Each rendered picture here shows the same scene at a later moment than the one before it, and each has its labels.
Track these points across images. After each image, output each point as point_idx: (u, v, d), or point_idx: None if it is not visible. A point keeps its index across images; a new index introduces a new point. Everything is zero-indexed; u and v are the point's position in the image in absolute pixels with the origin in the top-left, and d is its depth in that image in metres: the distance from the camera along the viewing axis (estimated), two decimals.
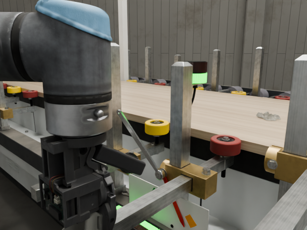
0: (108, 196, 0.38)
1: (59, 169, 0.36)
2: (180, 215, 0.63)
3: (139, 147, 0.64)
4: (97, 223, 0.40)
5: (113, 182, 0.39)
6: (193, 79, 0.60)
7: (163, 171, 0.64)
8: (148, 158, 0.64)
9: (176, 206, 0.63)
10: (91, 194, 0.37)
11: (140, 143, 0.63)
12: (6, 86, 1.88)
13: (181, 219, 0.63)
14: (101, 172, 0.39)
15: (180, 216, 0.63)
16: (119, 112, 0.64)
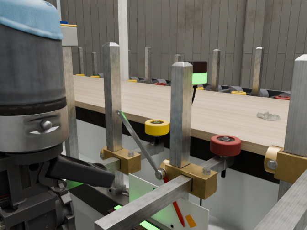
0: (65, 216, 0.34)
1: (5, 188, 0.31)
2: (180, 215, 0.63)
3: (139, 147, 0.64)
4: None
5: (71, 200, 0.34)
6: (193, 79, 0.60)
7: (163, 171, 0.64)
8: (148, 158, 0.64)
9: (176, 206, 0.63)
10: (44, 216, 0.33)
11: (140, 143, 0.63)
12: None
13: (181, 219, 0.63)
14: (57, 190, 0.34)
15: (180, 216, 0.63)
16: (119, 112, 0.64)
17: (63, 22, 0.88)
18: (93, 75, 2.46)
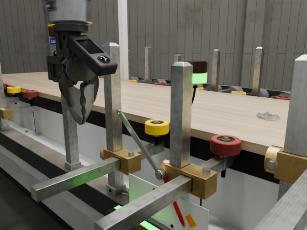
0: (62, 71, 0.54)
1: (62, 48, 0.59)
2: (180, 215, 0.63)
3: (139, 147, 0.64)
4: None
5: (63, 63, 0.53)
6: (193, 79, 0.60)
7: (163, 171, 0.64)
8: (148, 158, 0.64)
9: (176, 206, 0.63)
10: (60, 67, 0.56)
11: (140, 143, 0.63)
12: (6, 86, 1.88)
13: (181, 219, 0.63)
14: (67, 55, 0.55)
15: (180, 216, 0.63)
16: (119, 112, 0.64)
17: None
18: None
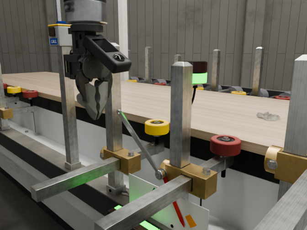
0: (78, 69, 0.57)
1: (78, 47, 0.62)
2: (180, 215, 0.63)
3: (139, 147, 0.64)
4: None
5: (80, 60, 0.56)
6: (193, 79, 0.60)
7: (163, 171, 0.64)
8: (148, 158, 0.64)
9: (176, 206, 0.63)
10: (76, 65, 0.59)
11: (140, 143, 0.63)
12: (6, 86, 1.88)
13: (181, 219, 0.63)
14: (83, 54, 0.58)
15: (180, 216, 0.63)
16: (119, 112, 0.64)
17: (63, 22, 0.88)
18: None
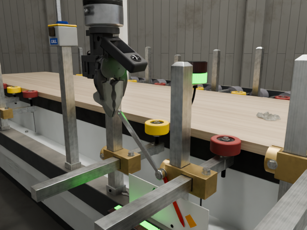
0: (97, 69, 0.61)
1: (95, 48, 0.66)
2: (180, 215, 0.63)
3: (139, 147, 0.64)
4: None
5: (98, 61, 0.59)
6: (193, 79, 0.60)
7: (163, 171, 0.64)
8: (148, 158, 0.64)
9: (176, 206, 0.63)
10: (94, 65, 0.62)
11: (140, 143, 0.63)
12: (6, 86, 1.88)
13: (181, 219, 0.63)
14: (102, 54, 0.61)
15: (180, 216, 0.63)
16: (119, 112, 0.64)
17: (63, 22, 0.88)
18: None
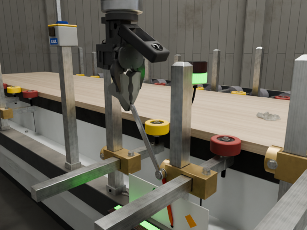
0: (113, 59, 0.56)
1: (111, 37, 0.61)
2: (171, 215, 0.65)
3: (145, 145, 0.62)
4: None
5: (116, 50, 0.55)
6: (193, 79, 0.60)
7: (164, 172, 0.64)
8: (152, 158, 0.63)
9: (169, 206, 0.65)
10: (110, 54, 0.58)
11: (148, 142, 0.61)
12: (6, 86, 1.88)
13: (171, 219, 0.65)
14: (119, 44, 0.57)
15: (171, 216, 0.65)
16: (131, 107, 0.60)
17: (63, 22, 0.88)
18: (93, 75, 2.46)
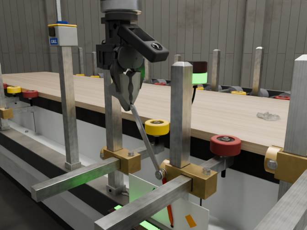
0: (113, 59, 0.56)
1: (111, 37, 0.61)
2: (171, 215, 0.65)
3: (145, 145, 0.62)
4: None
5: (116, 50, 0.55)
6: (193, 79, 0.60)
7: (164, 172, 0.64)
8: (152, 158, 0.63)
9: (169, 206, 0.65)
10: (110, 54, 0.58)
11: (148, 142, 0.61)
12: (6, 86, 1.88)
13: (171, 219, 0.65)
14: (119, 44, 0.57)
15: (171, 216, 0.65)
16: (132, 107, 0.60)
17: (63, 22, 0.88)
18: (93, 75, 2.46)
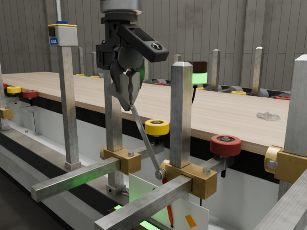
0: (113, 59, 0.56)
1: (110, 37, 0.61)
2: (171, 215, 0.65)
3: (145, 145, 0.62)
4: None
5: (116, 50, 0.55)
6: (193, 79, 0.60)
7: (164, 172, 0.64)
8: (152, 158, 0.63)
9: (169, 206, 0.65)
10: (110, 55, 0.58)
11: (148, 142, 0.61)
12: (6, 86, 1.88)
13: (170, 219, 0.65)
14: (119, 44, 0.57)
15: (171, 216, 0.65)
16: (132, 107, 0.60)
17: (63, 22, 0.88)
18: (93, 75, 2.46)
